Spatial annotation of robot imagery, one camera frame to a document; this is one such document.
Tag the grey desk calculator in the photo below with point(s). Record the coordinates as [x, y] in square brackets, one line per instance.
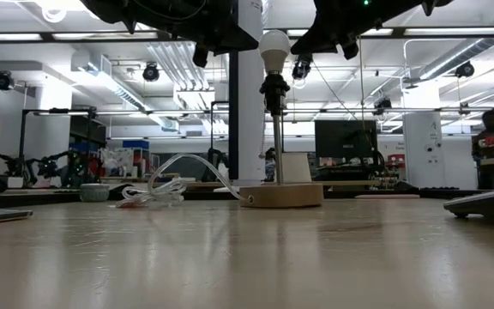
[487, 206]

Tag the wooden base lamp stand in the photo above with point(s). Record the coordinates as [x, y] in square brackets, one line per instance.
[281, 196]

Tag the black metal stand frame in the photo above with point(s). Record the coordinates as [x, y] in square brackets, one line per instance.
[21, 141]

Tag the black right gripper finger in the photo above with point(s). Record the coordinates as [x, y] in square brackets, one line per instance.
[317, 38]

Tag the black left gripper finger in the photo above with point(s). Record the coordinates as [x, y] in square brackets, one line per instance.
[234, 40]

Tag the black ceiling camera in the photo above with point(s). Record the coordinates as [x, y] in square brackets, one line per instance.
[302, 66]

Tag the white frosted lightbulb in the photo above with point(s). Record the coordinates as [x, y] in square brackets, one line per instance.
[274, 47]

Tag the white tapered lampshade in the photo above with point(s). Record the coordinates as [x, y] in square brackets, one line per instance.
[297, 169]

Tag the black ceiling spotlight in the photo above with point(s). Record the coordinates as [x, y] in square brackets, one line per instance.
[465, 70]
[151, 73]
[4, 81]

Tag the white round stand base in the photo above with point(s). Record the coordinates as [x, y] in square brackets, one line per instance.
[251, 129]

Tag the white round pillar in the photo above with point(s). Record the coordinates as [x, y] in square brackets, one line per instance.
[54, 141]
[423, 163]

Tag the black computer monitor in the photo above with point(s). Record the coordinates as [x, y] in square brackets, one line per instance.
[341, 137]

